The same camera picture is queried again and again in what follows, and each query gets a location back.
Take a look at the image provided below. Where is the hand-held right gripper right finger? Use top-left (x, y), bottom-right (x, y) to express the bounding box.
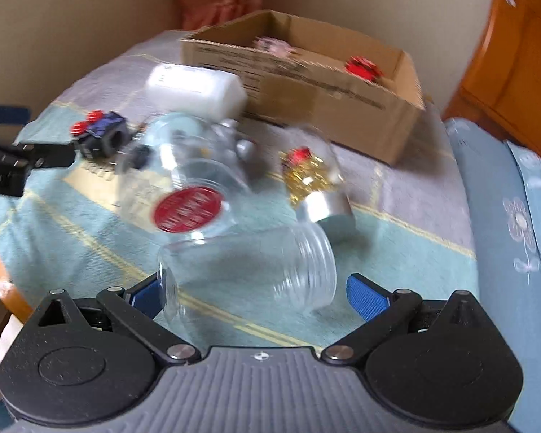
top-left (320, 273), bottom-right (494, 364)

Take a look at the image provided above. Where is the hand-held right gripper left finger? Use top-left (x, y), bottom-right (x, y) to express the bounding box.
top-left (26, 274), bottom-right (201, 364)

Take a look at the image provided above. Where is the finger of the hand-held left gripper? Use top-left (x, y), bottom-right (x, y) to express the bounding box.
top-left (12, 141), bottom-right (79, 170)
top-left (0, 101), bottom-right (30, 123)

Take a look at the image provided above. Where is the dark blue toy robot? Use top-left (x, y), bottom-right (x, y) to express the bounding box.
top-left (70, 110), bottom-right (129, 161)

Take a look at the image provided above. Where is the clear plastic jar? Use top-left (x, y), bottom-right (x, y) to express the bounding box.
top-left (157, 223), bottom-right (338, 340)

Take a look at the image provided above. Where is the clear jar with silver lid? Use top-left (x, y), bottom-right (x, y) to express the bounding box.
top-left (278, 125), bottom-right (358, 241)

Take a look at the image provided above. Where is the clear jar with red lid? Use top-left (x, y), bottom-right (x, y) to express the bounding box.
top-left (117, 114), bottom-right (254, 241)

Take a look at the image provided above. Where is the white plastic bottle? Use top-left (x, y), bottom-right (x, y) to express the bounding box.
top-left (143, 64), bottom-right (248, 119)

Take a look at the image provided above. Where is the grey plastic toy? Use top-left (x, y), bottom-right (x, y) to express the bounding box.
top-left (216, 119), bottom-right (259, 178)

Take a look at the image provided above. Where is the cardboard box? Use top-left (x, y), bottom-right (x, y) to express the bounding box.
top-left (178, 9), bottom-right (427, 167)

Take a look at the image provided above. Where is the grey and teal checked blanket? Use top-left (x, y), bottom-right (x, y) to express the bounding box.
top-left (0, 29), bottom-right (481, 358)

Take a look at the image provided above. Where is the light blue floral pillow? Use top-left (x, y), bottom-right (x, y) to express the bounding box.
top-left (444, 117), bottom-right (541, 433)
top-left (507, 140), bottom-right (541, 277)

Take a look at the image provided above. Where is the red toy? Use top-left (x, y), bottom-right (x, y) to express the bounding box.
top-left (345, 56), bottom-right (385, 83)

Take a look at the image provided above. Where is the pink toy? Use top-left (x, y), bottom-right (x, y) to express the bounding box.
top-left (252, 36), bottom-right (301, 57)

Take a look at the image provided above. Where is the wooden headboard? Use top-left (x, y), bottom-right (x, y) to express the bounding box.
top-left (442, 0), bottom-right (541, 170)

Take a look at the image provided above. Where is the wooden bed frame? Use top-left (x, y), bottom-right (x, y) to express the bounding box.
top-left (0, 224), bottom-right (33, 326)

